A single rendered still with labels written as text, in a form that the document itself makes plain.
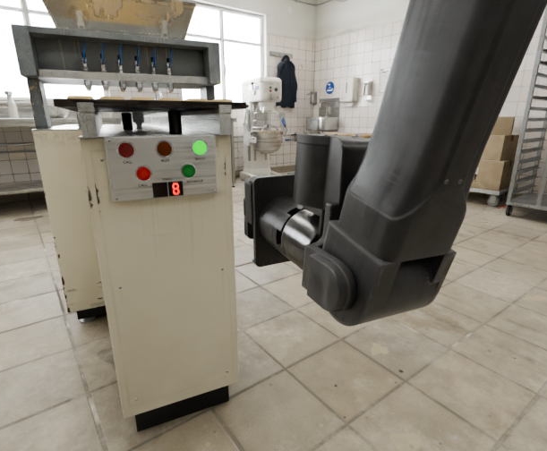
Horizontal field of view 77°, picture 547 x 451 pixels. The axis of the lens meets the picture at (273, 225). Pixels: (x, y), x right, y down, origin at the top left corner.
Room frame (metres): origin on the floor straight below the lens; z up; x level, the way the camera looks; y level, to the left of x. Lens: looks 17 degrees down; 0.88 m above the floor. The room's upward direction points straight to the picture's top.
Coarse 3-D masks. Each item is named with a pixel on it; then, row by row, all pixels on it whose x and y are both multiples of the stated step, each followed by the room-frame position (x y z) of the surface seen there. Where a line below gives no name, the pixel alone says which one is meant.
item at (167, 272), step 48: (96, 144) 0.77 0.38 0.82; (96, 192) 0.76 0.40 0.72; (96, 240) 0.76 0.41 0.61; (144, 240) 0.80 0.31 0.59; (192, 240) 0.85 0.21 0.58; (144, 288) 0.79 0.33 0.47; (192, 288) 0.84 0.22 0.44; (144, 336) 0.79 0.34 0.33; (192, 336) 0.84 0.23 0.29; (144, 384) 0.78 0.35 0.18; (192, 384) 0.84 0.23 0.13
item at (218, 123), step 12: (216, 108) 0.87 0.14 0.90; (228, 108) 0.86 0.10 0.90; (144, 120) 2.46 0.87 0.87; (156, 120) 1.90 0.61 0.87; (192, 120) 1.11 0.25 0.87; (204, 120) 0.98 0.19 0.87; (216, 120) 0.88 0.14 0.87; (228, 120) 0.86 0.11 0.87; (216, 132) 0.88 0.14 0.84; (228, 132) 0.86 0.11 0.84
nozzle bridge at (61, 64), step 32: (32, 32) 1.33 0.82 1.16; (64, 32) 1.36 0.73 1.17; (96, 32) 1.41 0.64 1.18; (32, 64) 1.32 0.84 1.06; (64, 64) 1.43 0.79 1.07; (96, 64) 1.48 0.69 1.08; (128, 64) 1.53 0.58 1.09; (160, 64) 1.58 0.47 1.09; (192, 64) 1.64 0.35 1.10; (32, 96) 1.40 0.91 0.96
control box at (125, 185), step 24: (144, 144) 0.78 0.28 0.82; (192, 144) 0.82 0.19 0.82; (120, 168) 0.76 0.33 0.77; (168, 168) 0.80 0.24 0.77; (216, 168) 0.85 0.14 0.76; (120, 192) 0.75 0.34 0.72; (144, 192) 0.78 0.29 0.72; (168, 192) 0.80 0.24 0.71; (192, 192) 0.82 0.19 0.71; (216, 192) 0.85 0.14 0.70
